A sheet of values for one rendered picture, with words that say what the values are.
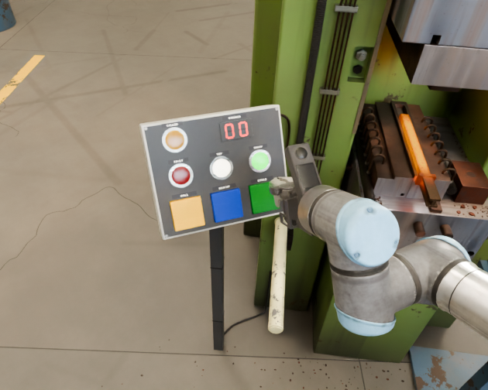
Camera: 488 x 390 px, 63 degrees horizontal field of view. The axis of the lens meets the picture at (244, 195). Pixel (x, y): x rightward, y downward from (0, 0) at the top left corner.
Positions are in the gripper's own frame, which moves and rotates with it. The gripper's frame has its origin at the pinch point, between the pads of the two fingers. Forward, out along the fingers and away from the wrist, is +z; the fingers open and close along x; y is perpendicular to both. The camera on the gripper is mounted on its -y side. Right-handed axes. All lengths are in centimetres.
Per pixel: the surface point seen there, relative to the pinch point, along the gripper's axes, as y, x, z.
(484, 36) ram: -25, 46, -12
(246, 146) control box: -6.9, -2.7, 11.0
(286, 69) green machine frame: -24.4, 15.2, 22.8
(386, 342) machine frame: 86, 54, 40
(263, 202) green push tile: 7.8, -0.3, 10.2
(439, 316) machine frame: 90, 89, 49
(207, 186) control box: 0.9, -13.9, 11.0
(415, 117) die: -4, 65, 32
